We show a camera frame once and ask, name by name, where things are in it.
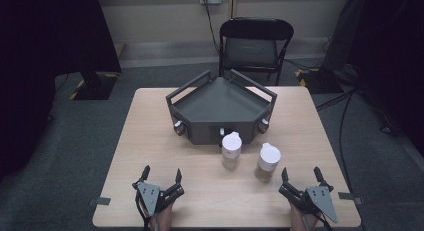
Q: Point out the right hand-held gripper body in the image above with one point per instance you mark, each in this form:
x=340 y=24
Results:
x=320 y=197

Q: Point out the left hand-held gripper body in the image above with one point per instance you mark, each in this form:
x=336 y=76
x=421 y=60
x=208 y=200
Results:
x=148 y=194

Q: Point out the white-lidded clear jar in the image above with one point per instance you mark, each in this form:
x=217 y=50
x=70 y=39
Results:
x=268 y=161
x=231 y=149

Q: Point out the dark grey corner rack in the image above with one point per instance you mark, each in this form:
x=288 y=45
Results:
x=220 y=102

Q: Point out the person's left hand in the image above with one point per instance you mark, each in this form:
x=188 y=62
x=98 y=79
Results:
x=161 y=219

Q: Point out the person's right hand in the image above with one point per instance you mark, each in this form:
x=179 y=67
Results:
x=300 y=221

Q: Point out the grey tape strip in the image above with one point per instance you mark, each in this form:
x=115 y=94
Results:
x=100 y=201
x=350 y=196

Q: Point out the black stand base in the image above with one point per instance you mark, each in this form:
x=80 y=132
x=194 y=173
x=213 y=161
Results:
x=321 y=81
x=95 y=87

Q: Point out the black folding chair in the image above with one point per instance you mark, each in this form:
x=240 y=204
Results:
x=250 y=51

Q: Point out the dark curtain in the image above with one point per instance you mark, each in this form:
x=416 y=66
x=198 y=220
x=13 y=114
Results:
x=393 y=57
x=50 y=57

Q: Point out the grey hanging cloth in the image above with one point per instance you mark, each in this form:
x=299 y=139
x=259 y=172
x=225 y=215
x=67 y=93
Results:
x=343 y=31

